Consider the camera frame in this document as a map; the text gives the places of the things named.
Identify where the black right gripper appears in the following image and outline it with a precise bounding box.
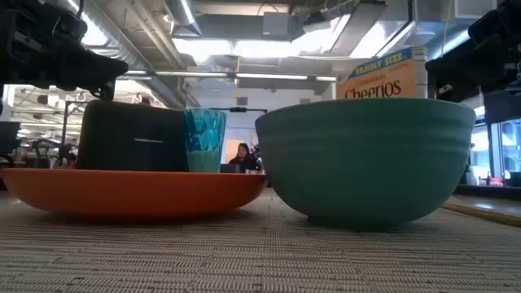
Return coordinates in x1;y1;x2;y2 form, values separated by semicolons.
425;0;521;103

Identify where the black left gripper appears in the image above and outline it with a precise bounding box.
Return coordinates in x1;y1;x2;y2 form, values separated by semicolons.
0;0;129;101

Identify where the Cheerios cereal box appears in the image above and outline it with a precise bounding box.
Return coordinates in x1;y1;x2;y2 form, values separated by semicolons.
336;46;429;100

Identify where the teal faceted cup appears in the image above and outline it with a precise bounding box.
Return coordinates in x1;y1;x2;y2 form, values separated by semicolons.
183;108;227;173

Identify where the orange plate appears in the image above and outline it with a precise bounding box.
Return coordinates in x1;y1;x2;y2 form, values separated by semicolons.
0;168;269;219

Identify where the long ceiling light tube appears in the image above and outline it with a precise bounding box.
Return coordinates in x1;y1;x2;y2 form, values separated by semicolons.
121;69;339;81

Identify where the teal bowl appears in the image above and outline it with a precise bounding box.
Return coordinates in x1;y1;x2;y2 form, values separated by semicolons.
255;97;476;229

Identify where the black overhead crossbar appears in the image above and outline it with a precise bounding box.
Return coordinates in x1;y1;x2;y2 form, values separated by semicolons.
209;107;269;114

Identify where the person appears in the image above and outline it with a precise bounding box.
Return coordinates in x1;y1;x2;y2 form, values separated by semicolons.
229;142;264;174

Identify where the grey woven placemat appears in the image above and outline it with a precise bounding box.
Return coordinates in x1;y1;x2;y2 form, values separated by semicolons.
0;190;521;293

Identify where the silver ventilation duct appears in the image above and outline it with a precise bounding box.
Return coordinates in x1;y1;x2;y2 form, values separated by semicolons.
164;0;203;37

